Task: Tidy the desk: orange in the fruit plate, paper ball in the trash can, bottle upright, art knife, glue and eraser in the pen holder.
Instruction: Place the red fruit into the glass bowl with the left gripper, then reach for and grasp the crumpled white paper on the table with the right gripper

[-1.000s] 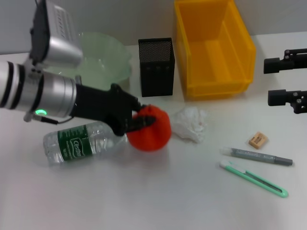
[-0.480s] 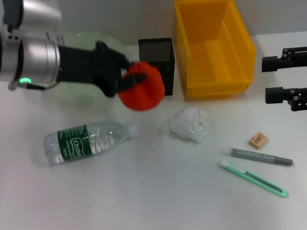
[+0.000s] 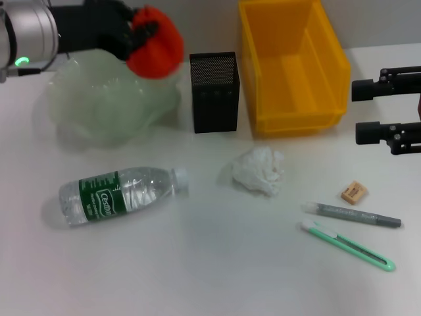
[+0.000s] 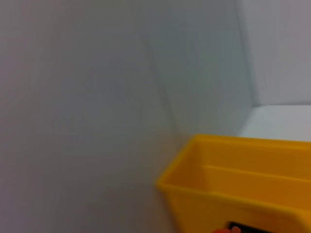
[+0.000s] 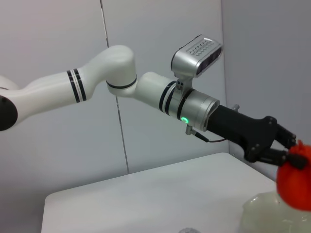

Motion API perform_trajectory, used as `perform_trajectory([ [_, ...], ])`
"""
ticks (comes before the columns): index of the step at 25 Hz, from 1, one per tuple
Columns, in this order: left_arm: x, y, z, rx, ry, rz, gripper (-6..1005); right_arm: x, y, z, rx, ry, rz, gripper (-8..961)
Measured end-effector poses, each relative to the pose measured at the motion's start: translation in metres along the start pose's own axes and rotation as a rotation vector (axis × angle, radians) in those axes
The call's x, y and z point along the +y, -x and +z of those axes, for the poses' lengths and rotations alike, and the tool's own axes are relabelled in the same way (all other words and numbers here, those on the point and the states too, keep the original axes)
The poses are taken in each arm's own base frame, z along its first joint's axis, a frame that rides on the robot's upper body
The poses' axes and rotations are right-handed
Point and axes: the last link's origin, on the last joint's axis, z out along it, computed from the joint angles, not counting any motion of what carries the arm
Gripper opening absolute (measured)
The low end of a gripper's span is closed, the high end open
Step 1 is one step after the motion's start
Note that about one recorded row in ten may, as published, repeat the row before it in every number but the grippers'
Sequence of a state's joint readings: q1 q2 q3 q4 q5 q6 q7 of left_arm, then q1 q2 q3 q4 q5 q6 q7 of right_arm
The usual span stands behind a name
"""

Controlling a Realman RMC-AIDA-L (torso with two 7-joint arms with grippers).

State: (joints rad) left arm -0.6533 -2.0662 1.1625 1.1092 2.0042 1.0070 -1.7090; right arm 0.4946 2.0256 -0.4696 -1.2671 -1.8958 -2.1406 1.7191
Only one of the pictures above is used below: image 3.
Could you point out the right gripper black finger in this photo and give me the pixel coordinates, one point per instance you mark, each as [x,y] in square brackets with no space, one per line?
[361,90]
[368,133]

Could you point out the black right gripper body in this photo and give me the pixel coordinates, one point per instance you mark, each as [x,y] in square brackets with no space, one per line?
[419,108]

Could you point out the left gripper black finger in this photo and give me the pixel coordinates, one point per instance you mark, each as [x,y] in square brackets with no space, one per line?
[144,30]

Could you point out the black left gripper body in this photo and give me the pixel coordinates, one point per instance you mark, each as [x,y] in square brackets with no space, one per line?
[92,26]

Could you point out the white paper ball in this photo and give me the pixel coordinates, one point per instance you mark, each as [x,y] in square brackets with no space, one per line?
[258,171]

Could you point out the clear green-label water bottle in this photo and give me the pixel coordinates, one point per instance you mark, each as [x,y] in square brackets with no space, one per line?
[98,200]

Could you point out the beige eraser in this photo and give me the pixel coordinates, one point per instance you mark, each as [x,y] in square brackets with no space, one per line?
[354,193]

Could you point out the pale green glass fruit plate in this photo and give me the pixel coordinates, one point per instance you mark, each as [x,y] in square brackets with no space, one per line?
[105,98]

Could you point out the grey marker pen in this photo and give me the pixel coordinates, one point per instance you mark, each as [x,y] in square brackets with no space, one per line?
[348,214]

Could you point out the black mesh pen holder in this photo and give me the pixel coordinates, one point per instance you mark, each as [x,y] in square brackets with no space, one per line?
[215,95]

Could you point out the mint green utility knife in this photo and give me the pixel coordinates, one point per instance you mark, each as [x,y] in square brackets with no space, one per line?
[355,249]

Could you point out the yellow plastic bin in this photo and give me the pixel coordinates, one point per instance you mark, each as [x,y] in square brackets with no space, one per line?
[279,39]

